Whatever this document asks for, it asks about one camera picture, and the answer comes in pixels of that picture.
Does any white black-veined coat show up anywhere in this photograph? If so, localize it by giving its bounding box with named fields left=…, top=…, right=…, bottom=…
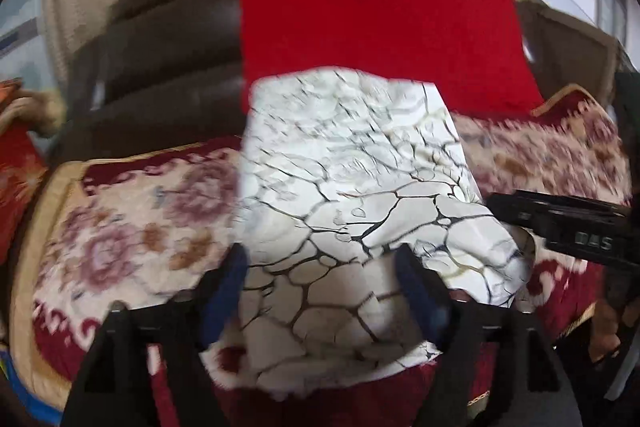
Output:
left=200, top=66, right=538, bottom=403

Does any dark cloth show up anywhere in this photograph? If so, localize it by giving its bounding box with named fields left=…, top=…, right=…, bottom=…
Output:
left=614, top=71, right=640, bottom=208

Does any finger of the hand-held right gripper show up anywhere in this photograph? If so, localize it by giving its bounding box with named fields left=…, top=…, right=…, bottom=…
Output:
left=486, top=189, right=633, bottom=233

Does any orange black patterned cloth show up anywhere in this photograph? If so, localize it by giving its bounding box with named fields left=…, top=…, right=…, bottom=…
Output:
left=0, top=79, right=23, bottom=105

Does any silver refrigerator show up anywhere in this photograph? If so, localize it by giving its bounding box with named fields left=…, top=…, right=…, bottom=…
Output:
left=0, top=0, right=51, bottom=80

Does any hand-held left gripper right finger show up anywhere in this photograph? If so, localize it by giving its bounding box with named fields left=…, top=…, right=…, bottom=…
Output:
left=394, top=244, right=583, bottom=427

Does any brown leather sofa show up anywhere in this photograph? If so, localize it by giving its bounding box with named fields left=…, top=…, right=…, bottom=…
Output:
left=55, top=0, right=626, bottom=168

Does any red floral blanket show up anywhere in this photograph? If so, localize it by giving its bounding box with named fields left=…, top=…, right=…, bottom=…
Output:
left=10, top=84, right=633, bottom=427

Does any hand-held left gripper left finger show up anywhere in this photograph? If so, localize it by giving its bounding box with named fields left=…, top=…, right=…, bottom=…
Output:
left=60, top=243, right=251, bottom=427

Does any person's right hand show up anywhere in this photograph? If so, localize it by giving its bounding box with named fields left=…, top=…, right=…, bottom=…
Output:
left=587, top=267, right=633, bottom=364

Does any large red cushion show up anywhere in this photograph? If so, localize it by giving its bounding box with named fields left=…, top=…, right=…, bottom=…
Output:
left=239, top=0, right=546, bottom=118

